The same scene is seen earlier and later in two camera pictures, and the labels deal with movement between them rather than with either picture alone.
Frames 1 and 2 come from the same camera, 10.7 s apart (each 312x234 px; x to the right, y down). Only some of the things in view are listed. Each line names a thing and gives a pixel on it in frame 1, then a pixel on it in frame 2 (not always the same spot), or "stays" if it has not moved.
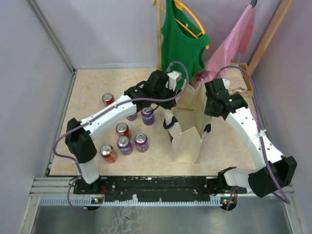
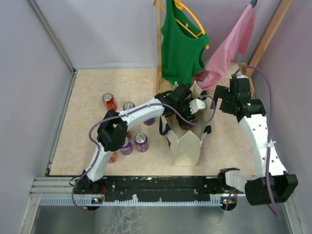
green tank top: x=182 y=44 stays
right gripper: x=209 y=112 → x=221 y=91
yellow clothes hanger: x=181 y=6 stays
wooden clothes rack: x=248 y=68 stays
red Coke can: x=107 y=99 stays
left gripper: x=169 y=105 → x=191 y=119
